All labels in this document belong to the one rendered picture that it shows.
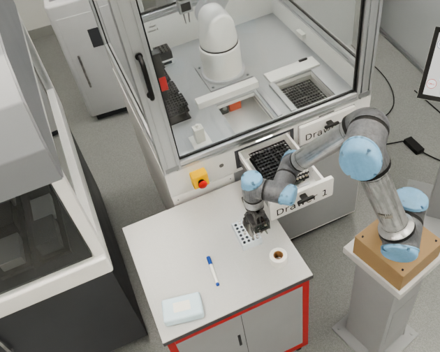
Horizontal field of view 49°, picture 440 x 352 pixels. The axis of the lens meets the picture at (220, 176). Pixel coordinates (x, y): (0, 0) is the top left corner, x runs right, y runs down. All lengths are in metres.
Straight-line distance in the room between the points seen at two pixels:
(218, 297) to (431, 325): 1.26
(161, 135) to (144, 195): 1.43
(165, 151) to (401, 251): 0.96
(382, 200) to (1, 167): 1.12
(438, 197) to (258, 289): 1.38
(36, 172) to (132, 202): 1.78
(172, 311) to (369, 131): 0.97
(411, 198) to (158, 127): 0.95
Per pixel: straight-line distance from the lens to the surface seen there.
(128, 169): 3.51
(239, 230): 2.01
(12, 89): 1.49
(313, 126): 2.24
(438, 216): 3.06
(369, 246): 1.89
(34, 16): 5.26
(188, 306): 1.86
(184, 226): 2.11
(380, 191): 1.49
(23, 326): 2.31
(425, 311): 2.79
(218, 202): 2.16
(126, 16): 1.62
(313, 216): 2.79
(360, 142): 1.37
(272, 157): 2.12
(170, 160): 2.02
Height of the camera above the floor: 2.43
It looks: 48 degrees down
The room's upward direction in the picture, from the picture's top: 11 degrees counter-clockwise
